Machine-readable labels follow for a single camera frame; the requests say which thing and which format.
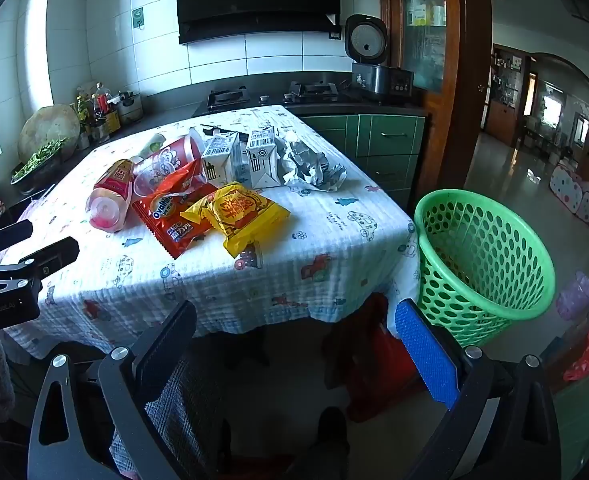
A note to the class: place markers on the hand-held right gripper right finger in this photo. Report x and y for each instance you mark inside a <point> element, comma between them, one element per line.
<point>427,355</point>

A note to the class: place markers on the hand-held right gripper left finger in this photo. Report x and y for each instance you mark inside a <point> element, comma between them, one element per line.
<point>167,345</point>

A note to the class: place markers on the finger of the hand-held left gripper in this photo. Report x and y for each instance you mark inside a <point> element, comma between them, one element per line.
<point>4,237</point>
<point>49,257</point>

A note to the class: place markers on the pink plastic bottle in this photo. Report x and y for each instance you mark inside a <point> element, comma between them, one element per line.
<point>107,200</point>

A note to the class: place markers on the green plastic basket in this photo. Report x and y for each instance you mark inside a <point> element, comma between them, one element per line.
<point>474,270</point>

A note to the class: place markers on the orange snack packet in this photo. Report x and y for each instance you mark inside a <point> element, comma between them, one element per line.
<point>174,220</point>

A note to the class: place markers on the yellow snack packet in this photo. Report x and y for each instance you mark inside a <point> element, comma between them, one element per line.
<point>239,215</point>

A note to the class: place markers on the red paper cup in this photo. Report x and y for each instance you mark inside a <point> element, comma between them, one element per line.
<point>174,152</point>

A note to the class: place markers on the white milk carton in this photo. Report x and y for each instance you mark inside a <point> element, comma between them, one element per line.
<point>219,160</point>
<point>262,160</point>

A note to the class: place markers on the silver foil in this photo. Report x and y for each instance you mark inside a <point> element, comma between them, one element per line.
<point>309,165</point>

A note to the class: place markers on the red plastic stool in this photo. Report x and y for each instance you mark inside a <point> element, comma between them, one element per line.
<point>379,370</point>

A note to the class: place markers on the bowl of green vegetables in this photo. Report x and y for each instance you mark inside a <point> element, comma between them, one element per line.
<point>37,165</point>

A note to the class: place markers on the round wooden cutting board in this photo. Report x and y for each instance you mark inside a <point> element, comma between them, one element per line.
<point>49,125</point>

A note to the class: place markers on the clear plastic cup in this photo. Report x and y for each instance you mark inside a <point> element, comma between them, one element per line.
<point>147,182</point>

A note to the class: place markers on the dark shoe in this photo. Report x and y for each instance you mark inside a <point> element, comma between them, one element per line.
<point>332,445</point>

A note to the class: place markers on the printed white tablecloth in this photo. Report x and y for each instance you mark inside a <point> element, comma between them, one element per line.
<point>274,260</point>

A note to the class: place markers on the pale green paper cup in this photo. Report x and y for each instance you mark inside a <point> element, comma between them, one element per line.
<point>152,145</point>

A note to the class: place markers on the group of seasoning bottles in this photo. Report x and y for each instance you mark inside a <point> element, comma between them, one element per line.
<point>102,110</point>

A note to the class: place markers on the pink bin bag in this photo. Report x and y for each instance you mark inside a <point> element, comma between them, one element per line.
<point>574,295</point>

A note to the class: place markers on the green cupboard door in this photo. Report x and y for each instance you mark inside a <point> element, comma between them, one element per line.
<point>587,425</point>

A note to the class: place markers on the green kitchen cabinet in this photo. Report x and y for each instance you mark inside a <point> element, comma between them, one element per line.
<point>374,150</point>

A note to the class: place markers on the polka dot play tent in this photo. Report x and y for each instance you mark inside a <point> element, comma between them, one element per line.
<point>579,195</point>

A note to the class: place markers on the wooden display cabinet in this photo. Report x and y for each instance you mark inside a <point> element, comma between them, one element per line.
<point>504,110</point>

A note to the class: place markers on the black gas stove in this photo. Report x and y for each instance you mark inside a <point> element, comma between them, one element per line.
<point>274,96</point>

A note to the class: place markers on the wooden glass-door cabinet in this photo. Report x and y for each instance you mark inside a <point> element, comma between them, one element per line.
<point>469,85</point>

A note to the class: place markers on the black rice cooker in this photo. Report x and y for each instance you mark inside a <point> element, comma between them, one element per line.
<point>374,75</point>

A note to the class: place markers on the black range hood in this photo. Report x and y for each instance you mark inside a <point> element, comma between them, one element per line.
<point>254,0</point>

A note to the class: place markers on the green wall sticker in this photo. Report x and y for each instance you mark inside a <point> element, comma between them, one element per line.
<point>138,17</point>

